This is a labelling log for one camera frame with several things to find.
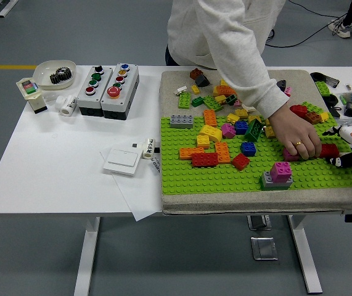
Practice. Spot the small pink brick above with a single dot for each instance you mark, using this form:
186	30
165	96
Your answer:
288	90
236	103

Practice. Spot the person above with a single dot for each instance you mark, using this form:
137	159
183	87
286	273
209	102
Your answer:
188	37
343	29

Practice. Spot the dark rectangular card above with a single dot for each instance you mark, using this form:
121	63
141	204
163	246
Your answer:
331	82

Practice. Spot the white labelled cylinder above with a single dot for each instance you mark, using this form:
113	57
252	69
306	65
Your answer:
148	148

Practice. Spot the white written label strip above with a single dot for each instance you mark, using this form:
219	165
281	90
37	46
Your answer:
157	168

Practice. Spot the black gear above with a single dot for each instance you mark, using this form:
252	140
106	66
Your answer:
55	79
64	72

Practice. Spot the clear plastic sheet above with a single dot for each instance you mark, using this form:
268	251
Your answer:
138	200

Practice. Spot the person's left forearm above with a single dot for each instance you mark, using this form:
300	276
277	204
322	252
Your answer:
256	86

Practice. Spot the large yellow rounded brick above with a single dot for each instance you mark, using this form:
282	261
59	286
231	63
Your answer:
211	132

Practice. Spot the person's left hand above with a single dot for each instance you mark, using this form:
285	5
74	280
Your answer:
296	135

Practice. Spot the blue square brick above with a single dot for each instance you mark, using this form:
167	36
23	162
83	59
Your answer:
248	148
241	127

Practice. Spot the small black square chip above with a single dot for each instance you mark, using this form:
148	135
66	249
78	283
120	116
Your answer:
134	144

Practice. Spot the yellow square brick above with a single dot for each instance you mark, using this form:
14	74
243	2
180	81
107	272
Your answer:
203	142
242	113
214	91
233	117
222	83
266	121
254	117
269	132

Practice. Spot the shiny yellow brick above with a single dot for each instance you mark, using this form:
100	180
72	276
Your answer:
220	98

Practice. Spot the brown square brick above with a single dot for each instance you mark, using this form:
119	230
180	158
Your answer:
196	73
312	117

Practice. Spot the green eight-stud brick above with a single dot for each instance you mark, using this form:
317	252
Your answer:
212	102

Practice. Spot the red square brick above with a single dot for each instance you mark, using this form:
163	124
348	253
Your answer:
240	161

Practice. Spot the white pipe tee fitting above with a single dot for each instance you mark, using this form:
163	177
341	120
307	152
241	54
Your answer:
67	106

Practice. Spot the dark grey base brick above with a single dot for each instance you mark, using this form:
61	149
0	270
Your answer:
269	184

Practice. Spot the small white brick piece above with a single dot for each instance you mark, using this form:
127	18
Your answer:
181	89

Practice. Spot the small dark green brick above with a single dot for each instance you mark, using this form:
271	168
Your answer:
198	101

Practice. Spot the white desk foot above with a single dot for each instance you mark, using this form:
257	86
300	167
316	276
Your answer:
7	8

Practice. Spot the grey emergency-stop control box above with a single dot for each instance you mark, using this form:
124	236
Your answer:
126	92

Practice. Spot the white bowl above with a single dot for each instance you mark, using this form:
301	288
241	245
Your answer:
44	74

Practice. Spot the small yellow narrow brick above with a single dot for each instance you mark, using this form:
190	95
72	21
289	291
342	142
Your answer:
194	89

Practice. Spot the lime green long brick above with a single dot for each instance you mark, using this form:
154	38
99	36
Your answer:
322	88

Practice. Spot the metal floor outlet plate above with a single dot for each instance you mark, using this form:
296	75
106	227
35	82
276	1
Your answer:
263	248

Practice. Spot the green studded baseplate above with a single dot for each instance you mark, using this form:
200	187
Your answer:
178	175

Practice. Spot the dark green hollow brick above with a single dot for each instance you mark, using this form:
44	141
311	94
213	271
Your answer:
231	98

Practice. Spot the orange eight-stud brick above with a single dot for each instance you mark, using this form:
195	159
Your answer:
223	90
222	151
191	152
210	117

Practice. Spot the red rounded brick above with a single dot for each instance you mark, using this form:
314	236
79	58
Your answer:
297	111

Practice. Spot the white flat brick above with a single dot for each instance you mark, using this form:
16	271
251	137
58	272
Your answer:
247	108

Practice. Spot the grey four-button control box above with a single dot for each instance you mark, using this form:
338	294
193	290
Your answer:
83	101

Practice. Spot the small clear plastic piece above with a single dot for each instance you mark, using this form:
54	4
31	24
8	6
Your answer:
50	98

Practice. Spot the white table leg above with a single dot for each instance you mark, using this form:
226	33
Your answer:
86	262
305	256

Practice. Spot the magenta square brick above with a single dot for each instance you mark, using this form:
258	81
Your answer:
228	130

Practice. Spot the white switch unit coloured display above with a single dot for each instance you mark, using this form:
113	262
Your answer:
37	101

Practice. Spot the red eight-stud brick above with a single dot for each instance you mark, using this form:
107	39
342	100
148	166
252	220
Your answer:
205	159
329	151

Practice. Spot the white wall switch plate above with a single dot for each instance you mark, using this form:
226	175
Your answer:
121	160

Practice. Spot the light grey eight-stud brick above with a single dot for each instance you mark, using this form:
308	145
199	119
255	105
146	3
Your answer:
182	121

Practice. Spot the dark grey slope brick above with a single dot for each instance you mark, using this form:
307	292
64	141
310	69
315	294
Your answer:
282	84
202	80

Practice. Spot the small metal screw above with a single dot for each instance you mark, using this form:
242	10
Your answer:
348	85

